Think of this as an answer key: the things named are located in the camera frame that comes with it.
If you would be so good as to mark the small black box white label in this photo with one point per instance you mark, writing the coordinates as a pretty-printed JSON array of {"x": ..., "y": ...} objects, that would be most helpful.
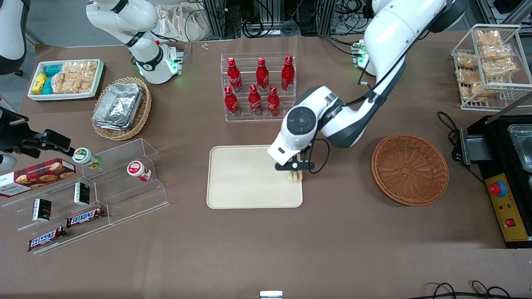
[
  {"x": 41, "y": 209},
  {"x": 82, "y": 193}
]

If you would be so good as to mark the silver foil tray stack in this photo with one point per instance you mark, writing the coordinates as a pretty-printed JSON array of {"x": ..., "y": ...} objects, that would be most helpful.
[{"x": 118, "y": 106}]

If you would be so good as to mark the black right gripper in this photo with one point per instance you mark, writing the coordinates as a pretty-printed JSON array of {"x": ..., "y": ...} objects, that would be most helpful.
[{"x": 12, "y": 136}]

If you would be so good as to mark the triangle sandwich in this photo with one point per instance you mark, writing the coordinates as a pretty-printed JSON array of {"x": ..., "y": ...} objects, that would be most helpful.
[{"x": 296, "y": 176}]

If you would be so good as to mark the cream rectangular plastic tray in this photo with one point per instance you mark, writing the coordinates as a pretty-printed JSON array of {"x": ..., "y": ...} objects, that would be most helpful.
[{"x": 245, "y": 178}]

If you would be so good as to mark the clear acrylic bottle rack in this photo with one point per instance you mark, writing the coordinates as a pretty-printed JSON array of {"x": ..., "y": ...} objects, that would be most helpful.
[{"x": 243, "y": 62}]

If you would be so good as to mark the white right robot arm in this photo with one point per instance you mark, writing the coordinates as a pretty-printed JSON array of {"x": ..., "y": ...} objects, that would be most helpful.
[{"x": 141, "y": 45}]

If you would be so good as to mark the red emergency stop button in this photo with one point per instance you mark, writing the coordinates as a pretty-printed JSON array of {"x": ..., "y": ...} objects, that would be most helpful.
[{"x": 497, "y": 189}]

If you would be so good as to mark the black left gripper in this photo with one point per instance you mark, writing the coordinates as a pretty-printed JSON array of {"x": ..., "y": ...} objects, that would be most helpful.
[{"x": 305, "y": 151}]

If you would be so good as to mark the clear bag rice crackers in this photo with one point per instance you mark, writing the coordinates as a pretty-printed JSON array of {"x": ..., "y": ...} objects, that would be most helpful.
[
  {"x": 62, "y": 82},
  {"x": 85, "y": 72}
]

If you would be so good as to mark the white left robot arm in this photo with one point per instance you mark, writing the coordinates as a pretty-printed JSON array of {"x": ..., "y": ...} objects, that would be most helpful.
[{"x": 395, "y": 33}]

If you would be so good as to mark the clear bag fried snacks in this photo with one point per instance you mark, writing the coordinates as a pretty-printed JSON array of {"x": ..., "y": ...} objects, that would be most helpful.
[
  {"x": 501, "y": 67},
  {"x": 466, "y": 61},
  {"x": 496, "y": 52},
  {"x": 467, "y": 77},
  {"x": 488, "y": 37},
  {"x": 478, "y": 91}
]

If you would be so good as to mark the red cola bottle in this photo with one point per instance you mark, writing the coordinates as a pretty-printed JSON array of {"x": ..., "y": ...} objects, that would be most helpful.
[
  {"x": 254, "y": 100},
  {"x": 262, "y": 74},
  {"x": 231, "y": 101},
  {"x": 233, "y": 74},
  {"x": 287, "y": 72},
  {"x": 273, "y": 101}
]

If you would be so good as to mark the brown round wicker basket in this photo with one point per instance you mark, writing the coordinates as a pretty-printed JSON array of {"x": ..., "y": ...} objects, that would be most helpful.
[{"x": 409, "y": 170}]

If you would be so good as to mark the black countertop appliance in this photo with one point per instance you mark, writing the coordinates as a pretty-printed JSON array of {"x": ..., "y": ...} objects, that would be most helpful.
[{"x": 496, "y": 137}]

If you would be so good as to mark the Snickers chocolate bar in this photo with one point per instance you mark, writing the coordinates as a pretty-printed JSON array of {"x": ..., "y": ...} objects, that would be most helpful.
[
  {"x": 85, "y": 216},
  {"x": 45, "y": 238}
]

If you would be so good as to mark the teal snack packet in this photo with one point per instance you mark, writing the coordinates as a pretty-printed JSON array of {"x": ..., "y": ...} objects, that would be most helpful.
[
  {"x": 53, "y": 69},
  {"x": 48, "y": 86}
]

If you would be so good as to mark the light wicker basket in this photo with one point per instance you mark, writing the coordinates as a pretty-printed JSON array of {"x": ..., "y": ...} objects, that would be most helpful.
[{"x": 142, "y": 116}]

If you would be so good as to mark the yellow control panel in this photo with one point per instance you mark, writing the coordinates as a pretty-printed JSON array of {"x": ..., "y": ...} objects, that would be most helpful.
[{"x": 513, "y": 207}]

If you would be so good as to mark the yellow snack packet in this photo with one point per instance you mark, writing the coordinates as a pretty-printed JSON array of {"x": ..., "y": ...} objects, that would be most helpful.
[{"x": 39, "y": 83}]

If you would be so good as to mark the red lidded snack cup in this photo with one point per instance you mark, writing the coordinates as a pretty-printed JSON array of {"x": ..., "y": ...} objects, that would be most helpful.
[{"x": 135, "y": 168}]

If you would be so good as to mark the steel appliance pan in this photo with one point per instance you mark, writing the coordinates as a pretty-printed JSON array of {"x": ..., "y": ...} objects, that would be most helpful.
[{"x": 521, "y": 145}]

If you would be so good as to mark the red tartan cookie box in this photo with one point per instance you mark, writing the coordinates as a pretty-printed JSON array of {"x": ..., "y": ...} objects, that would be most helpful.
[{"x": 37, "y": 176}]

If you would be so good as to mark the green sunflower snack cup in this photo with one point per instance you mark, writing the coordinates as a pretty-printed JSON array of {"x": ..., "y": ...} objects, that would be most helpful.
[{"x": 83, "y": 156}]

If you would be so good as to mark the beige cloth bag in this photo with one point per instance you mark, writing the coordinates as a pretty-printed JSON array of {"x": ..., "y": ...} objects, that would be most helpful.
[{"x": 178, "y": 23}]

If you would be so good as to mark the aluminium equipment frame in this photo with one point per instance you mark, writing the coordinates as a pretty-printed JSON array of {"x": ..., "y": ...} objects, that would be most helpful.
[{"x": 216, "y": 16}]

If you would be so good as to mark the white rectangular snack bin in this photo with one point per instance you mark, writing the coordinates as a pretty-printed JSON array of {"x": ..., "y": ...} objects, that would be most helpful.
[{"x": 66, "y": 97}]

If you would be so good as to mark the white connector block green light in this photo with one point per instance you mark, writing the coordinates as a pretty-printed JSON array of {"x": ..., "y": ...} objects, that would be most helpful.
[
  {"x": 359, "y": 54},
  {"x": 174, "y": 62}
]

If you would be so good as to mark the clear acrylic stepped display shelf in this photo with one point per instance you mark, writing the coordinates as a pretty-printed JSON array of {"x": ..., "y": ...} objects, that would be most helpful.
[{"x": 124, "y": 199}]

